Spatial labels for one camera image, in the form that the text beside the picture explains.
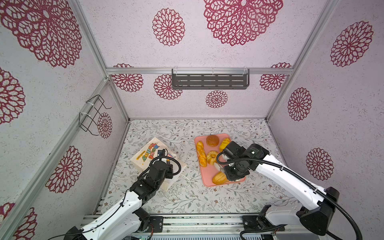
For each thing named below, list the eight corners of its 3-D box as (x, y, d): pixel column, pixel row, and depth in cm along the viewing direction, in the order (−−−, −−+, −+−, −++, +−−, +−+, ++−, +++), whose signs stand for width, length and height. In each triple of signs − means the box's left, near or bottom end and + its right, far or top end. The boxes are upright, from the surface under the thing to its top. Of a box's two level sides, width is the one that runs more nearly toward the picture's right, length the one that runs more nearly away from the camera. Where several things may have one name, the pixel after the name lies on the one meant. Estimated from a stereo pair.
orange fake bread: (200, 167, 95) (200, 165, 93) (195, 143, 107) (195, 141, 106) (208, 166, 96) (208, 165, 94) (203, 142, 108) (203, 140, 106)
